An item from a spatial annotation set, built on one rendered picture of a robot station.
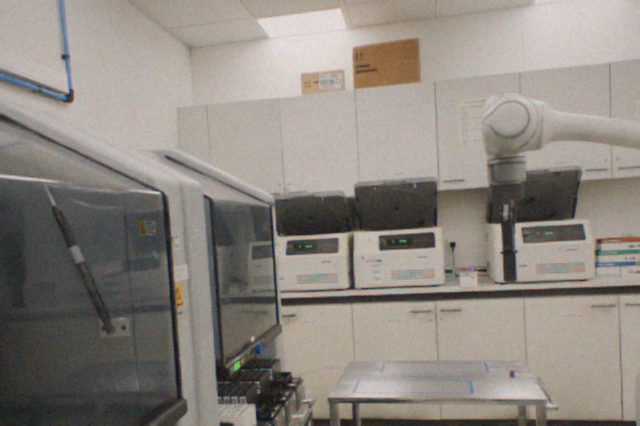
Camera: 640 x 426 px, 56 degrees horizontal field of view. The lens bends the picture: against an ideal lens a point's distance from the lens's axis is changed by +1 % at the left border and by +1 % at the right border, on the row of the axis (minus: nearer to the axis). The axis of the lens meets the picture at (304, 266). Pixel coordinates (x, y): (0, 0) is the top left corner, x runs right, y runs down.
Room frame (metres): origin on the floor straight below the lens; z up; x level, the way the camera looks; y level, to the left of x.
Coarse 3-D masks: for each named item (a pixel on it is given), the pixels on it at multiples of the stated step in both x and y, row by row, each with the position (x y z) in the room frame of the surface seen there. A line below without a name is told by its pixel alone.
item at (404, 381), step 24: (408, 360) 2.11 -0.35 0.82; (432, 360) 2.09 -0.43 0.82; (336, 384) 1.86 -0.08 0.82; (360, 384) 1.84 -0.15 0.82; (384, 384) 1.82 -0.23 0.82; (408, 384) 1.80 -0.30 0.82; (432, 384) 1.79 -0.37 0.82; (456, 384) 1.78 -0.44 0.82; (480, 384) 1.76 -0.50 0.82; (504, 384) 1.75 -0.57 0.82; (528, 384) 1.73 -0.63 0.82; (336, 408) 1.72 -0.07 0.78; (552, 408) 1.65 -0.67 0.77
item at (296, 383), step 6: (294, 378) 1.97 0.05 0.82; (300, 378) 1.97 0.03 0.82; (288, 384) 1.90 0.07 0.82; (294, 384) 1.89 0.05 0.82; (300, 384) 1.94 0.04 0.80; (294, 390) 1.87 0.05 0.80; (300, 390) 1.93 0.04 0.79; (300, 396) 1.92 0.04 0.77; (300, 402) 1.92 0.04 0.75; (306, 402) 1.92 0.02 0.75; (312, 402) 1.90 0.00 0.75
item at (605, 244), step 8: (600, 240) 3.86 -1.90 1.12; (608, 240) 3.83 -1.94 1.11; (616, 240) 3.82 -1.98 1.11; (624, 240) 3.81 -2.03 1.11; (632, 240) 3.80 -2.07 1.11; (600, 248) 3.86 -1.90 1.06; (608, 248) 3.83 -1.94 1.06; (616, 248) 3.82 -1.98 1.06; (624, 248) 3.81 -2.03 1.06; (632, 248) 3.80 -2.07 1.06
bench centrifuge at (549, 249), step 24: (528, 168) 3.72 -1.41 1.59; (552, 168) 3.68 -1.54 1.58; (576, 168) 3.65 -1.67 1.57; (528, 192) 3.84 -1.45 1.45; (552, 192) 3.82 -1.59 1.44; (576, 192) 3.75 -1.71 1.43; (528, 216) 4.01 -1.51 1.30; (552, 216) 3.99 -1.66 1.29; (528, 240) 3.56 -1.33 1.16; (552, 240) 3.53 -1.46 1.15; (576, 240) 3.50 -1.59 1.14; (528, 264) 3.55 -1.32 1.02; (552, 264) 3.52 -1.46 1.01; (576, 264) 3.50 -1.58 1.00
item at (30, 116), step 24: (24, 120) 1.23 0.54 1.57; (48, 120) 1.24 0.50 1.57; (72, 144) 1.21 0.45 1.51; (96, 144) 1.22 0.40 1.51; (120, 168) 1.20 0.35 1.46; (144, 168) 1.20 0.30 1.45; (168, 192) 1.22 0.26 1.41; (192, 360) 1.28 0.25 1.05; (192, 384) 1.27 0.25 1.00; (192, 408) 1.26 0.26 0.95
